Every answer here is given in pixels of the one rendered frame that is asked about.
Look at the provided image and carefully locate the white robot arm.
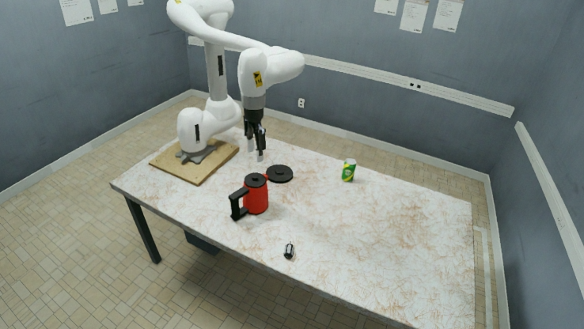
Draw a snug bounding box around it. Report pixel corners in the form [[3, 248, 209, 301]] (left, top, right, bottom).
[[166, 0, 305, 165]]

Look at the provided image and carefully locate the black round base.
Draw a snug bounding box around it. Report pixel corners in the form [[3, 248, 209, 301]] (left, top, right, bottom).
[[266, 164, 294, 183]]

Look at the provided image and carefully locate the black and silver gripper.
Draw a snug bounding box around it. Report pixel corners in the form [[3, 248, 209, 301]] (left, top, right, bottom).
[[243, 108, 266, 163]]

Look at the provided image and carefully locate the green and yellow drink can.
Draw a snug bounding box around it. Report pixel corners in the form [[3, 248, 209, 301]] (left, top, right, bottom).
[[341, 158, 356, 182]]

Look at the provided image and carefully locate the red kettle with black handle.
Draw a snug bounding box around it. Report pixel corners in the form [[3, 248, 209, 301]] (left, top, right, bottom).
[[228, 172, 268, 221]]

